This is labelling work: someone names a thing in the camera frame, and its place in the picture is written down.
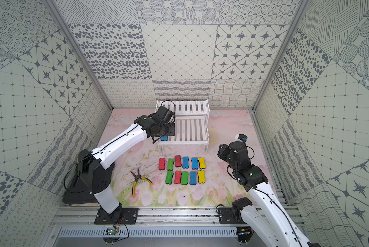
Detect yellow eraser top shelf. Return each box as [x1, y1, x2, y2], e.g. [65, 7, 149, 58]
[198, 157, 206, 169]

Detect yellow eraser shelf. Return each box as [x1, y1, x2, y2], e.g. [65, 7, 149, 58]
[197, 170, 206, 184]
[198, 157, 206, 169]

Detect red eraser top shelf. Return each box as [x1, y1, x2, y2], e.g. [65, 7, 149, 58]
[174, 155, 182, 167]
[158, 158, 166, 170]

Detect red eraser shelf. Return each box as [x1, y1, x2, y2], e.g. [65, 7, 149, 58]
[174, 155, 182, 167]
[158, 158, 166, 170]
[174, 171, 182, 184]

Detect green eraser top shelf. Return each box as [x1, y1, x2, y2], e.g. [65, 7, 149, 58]
[166, 158, 175, 171]

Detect green eraser shelf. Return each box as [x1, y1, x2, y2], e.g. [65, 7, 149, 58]
[166, 158, 175, 171]
[165, 171, 174, 184]
[180, 171, 189, 185]

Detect blue eraser top shelf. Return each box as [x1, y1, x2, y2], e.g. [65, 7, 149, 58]
[191, 157, 199, 170]
[182, 156, 189, 169]

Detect yellow handled pliers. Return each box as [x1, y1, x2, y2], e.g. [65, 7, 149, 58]
[130, 167, 154, 197]

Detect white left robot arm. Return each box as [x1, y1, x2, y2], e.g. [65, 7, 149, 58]
[79, 106, 176, 215]

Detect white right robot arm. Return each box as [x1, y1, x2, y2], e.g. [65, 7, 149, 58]
[218, 140, 320, 247]

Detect white slatted two-tier shelf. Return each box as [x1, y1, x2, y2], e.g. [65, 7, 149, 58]
[156, 100, 210, 153]

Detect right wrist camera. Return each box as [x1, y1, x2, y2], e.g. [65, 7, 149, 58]
[237, 134, 248, 143]

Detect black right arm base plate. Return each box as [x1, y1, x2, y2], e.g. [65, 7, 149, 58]
[215, 205, 247, 225]

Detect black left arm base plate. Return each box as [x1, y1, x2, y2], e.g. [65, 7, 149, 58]
[94, 207, 139, 225]

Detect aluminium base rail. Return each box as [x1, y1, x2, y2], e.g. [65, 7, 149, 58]
[51, 185, 305, 238]

